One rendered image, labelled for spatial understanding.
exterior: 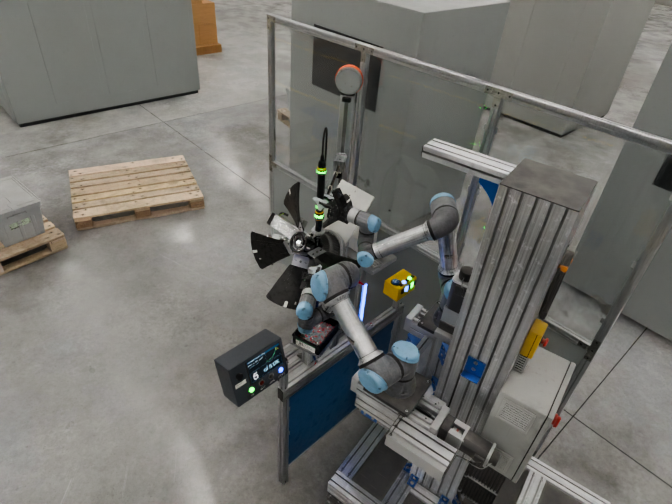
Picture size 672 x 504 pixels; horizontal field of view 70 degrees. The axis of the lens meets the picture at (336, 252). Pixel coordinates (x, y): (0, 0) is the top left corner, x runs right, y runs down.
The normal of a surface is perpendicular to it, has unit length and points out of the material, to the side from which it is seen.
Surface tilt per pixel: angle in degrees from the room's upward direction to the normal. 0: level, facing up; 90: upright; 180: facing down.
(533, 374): 0
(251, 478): 0
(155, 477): 0
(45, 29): 90
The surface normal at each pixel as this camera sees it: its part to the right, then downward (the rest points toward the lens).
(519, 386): 0.07, -0.80
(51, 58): 0.66, 0.48
